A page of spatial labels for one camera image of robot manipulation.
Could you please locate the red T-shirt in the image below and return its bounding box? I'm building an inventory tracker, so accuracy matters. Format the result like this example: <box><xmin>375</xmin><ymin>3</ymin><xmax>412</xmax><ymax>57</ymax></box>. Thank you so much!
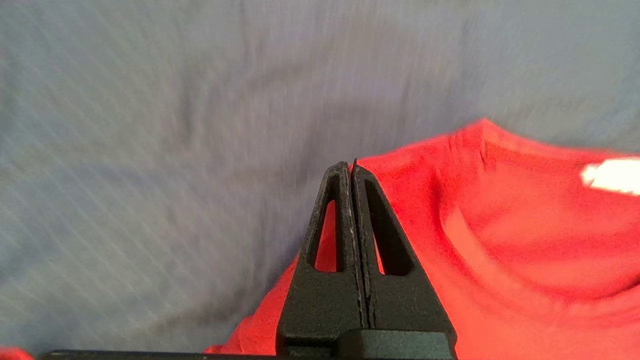
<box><xmin>0</xmin><ymin>118</ymin><xmax>640</xmax><ymax>360</ymax></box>

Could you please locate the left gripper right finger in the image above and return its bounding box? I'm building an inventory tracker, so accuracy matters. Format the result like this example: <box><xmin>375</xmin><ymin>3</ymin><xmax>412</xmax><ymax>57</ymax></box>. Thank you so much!
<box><xmin>351</xmin><ymin>158</ymin><xmax>458</xmax><ymax>360</ymax></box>

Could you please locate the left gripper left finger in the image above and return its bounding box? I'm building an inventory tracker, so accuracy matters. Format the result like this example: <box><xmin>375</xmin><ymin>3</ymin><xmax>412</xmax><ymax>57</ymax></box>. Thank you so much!
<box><xmin>276</xmin><ymin>161</ymin><xmax>369</xmax><ymax>359</ymax></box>

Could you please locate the blue-grey bed sheet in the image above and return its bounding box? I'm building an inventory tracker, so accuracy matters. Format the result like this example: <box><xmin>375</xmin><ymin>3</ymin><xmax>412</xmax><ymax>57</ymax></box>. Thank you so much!
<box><xmin>0</xmin><ymin>0</ymin><xmax>640</xmax><ymax>357</ymax></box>

